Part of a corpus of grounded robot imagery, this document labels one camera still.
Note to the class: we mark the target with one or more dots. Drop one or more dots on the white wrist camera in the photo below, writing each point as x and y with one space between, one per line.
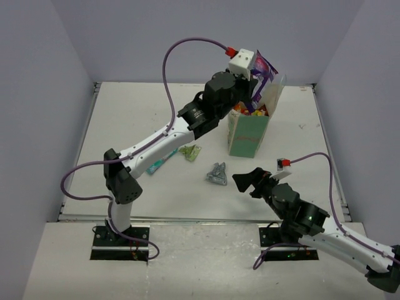
283 169
242 63

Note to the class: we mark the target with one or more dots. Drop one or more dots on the small green wrapper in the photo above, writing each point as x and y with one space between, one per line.
190 152

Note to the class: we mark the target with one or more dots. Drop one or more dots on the orange snack packet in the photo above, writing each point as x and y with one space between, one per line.
246 112

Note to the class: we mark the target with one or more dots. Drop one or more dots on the purple snack packet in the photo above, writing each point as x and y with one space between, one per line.
265 73

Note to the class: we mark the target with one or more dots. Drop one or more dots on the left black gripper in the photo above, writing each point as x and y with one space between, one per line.
250 84

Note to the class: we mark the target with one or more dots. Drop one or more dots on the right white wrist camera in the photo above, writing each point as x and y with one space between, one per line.
283 169

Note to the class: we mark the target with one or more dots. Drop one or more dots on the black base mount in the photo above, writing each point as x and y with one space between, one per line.
269 235
107 246

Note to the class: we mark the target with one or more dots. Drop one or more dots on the green paper bag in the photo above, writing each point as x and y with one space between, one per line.
246 133

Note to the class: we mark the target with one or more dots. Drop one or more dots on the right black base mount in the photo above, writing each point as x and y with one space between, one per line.
269 235

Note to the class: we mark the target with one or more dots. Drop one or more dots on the teal snack packet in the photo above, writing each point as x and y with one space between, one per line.
155 166

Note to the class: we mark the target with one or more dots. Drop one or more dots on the silver foil wrapper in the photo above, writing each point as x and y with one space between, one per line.
218 174

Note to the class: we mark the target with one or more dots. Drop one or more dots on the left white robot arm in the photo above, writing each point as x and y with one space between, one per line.
195 119

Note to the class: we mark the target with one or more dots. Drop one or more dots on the red chips bag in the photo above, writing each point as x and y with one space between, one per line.
262 111

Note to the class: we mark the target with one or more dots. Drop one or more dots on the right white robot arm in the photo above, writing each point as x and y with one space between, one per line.
305 224

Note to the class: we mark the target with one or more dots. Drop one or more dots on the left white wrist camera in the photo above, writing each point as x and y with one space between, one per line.
242 63

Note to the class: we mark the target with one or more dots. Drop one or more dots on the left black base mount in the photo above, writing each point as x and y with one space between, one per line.
107 246

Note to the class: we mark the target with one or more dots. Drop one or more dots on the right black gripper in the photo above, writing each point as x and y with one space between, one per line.
243 180

